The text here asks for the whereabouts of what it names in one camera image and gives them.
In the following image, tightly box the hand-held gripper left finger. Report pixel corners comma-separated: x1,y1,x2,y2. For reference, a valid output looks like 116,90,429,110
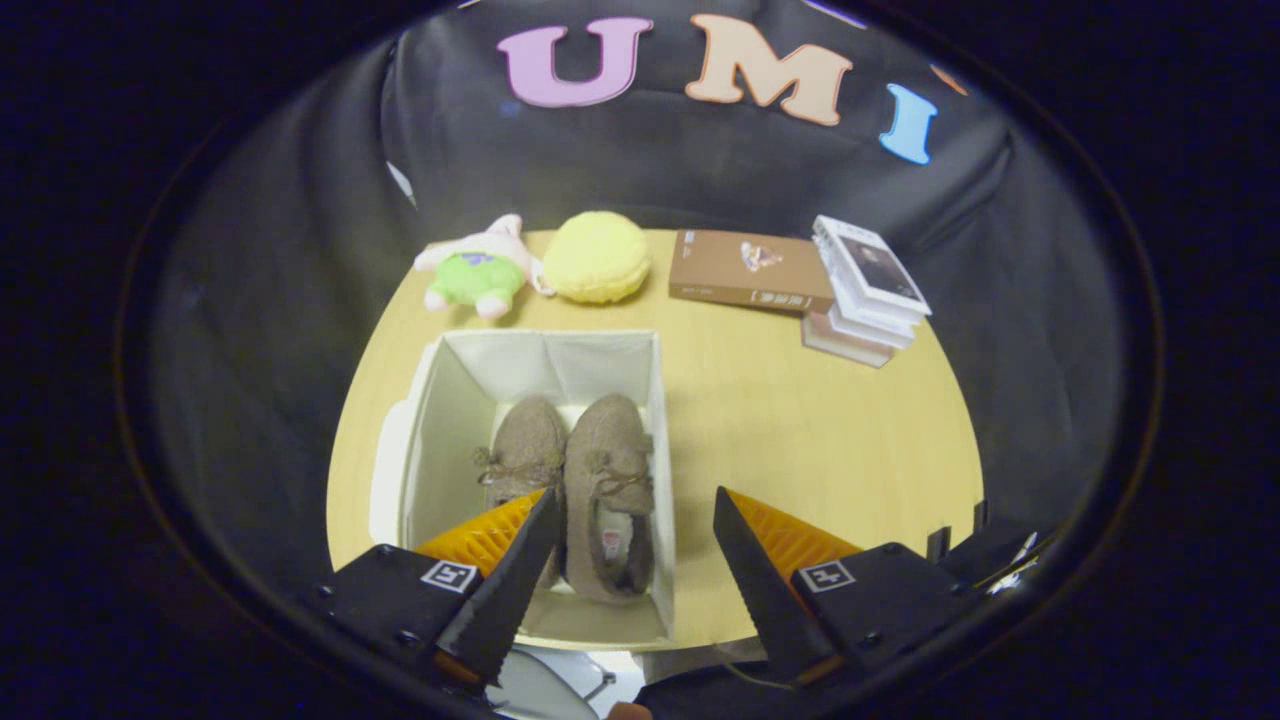
308,487,563,689

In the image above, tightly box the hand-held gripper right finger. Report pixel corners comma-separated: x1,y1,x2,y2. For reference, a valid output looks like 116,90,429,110
712,486,991,687

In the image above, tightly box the beige fabric storage box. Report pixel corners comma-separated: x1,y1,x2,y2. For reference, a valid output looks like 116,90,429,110
368,328,678,653

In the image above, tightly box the fluffy brown shoe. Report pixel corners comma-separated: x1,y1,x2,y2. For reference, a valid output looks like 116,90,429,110
473,396,571,591
562,392,658,605

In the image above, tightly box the dark cluttered equipment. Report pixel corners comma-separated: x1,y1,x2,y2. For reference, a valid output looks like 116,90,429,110
923,498,1051,599

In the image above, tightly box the pale grey object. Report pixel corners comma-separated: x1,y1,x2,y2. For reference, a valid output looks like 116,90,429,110
495,647,643,720

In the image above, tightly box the pale pink book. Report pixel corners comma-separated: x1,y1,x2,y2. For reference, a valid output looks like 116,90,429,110
800,308,897,370

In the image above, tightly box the plain white book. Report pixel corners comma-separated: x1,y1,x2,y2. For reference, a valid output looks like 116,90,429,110
824,268,917,351

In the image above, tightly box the pink and green plush toy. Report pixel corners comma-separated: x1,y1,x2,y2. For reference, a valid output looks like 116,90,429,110
414,212,547,322

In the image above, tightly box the white book with dark photo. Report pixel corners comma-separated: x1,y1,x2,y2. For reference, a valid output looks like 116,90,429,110
811,214,934,321

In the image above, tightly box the brown book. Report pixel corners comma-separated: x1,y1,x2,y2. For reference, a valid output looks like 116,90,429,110
667,227,837,315

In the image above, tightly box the yellow round plush cushion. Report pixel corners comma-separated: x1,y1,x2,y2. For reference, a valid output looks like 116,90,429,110
542,209,653,305

